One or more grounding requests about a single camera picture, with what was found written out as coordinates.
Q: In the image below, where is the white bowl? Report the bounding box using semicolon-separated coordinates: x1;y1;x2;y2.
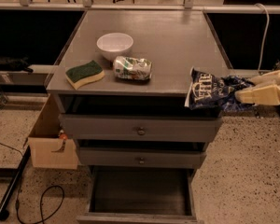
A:
96;33;133;62

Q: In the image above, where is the cardboard box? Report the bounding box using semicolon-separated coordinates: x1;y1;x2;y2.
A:
28;96;78;170

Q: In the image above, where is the bottom grey drawer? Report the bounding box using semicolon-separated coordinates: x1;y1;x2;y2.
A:
77;166;204;224

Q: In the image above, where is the blue chip bag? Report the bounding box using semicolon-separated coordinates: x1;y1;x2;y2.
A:
184;68;254;112

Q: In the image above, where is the black object on ledge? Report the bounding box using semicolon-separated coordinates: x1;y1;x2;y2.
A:
0;57;34;73

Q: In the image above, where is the top grey drawer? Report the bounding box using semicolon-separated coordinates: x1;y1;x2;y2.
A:
59;114;222;143

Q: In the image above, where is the orange item in box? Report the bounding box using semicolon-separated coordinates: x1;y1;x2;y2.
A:
59;130;67;140

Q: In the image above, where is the grey drawer cabinet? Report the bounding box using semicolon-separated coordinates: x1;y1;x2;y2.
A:
46;9;240;224

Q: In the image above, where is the green yellow sponge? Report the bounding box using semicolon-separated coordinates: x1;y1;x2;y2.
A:
65;61;105;90

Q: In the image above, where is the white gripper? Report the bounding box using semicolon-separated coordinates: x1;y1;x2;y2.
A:
235;70;280;105

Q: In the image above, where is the black bar on floor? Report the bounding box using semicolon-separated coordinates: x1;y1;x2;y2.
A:
0;147;31;221

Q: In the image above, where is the grey drawer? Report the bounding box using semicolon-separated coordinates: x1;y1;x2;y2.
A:
77;166;204;224
77;147;206;169
59;114;222;143

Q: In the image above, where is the black floor cable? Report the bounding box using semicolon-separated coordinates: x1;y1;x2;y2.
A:
0;135;65;224

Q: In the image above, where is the middle grey drawer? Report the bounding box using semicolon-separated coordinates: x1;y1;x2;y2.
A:
77;147;206;169

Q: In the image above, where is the white hanging cable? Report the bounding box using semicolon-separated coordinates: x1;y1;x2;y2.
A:
255;3;271;75

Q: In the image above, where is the green white chip bag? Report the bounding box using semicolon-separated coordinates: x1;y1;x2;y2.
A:
113;56;152;80

